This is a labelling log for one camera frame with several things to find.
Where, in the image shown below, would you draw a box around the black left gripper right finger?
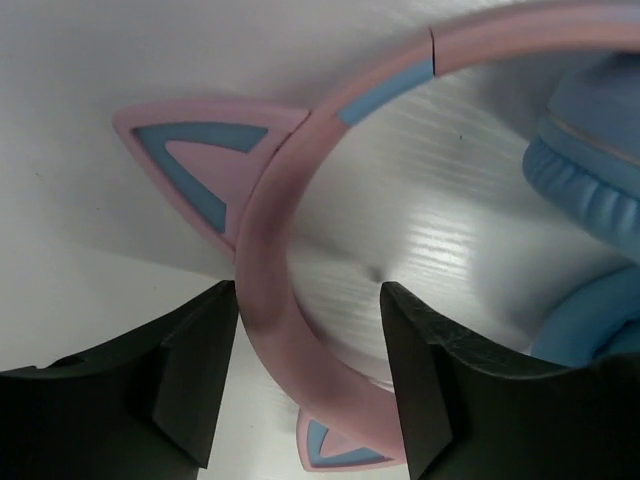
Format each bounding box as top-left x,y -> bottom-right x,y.
380,282 -> 639,479

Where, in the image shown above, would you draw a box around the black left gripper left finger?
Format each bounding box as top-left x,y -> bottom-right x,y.
1,281 -> 238,480

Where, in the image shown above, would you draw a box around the pink blue cat-ear headphones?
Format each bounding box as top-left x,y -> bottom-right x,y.
113,1 -> 639,470

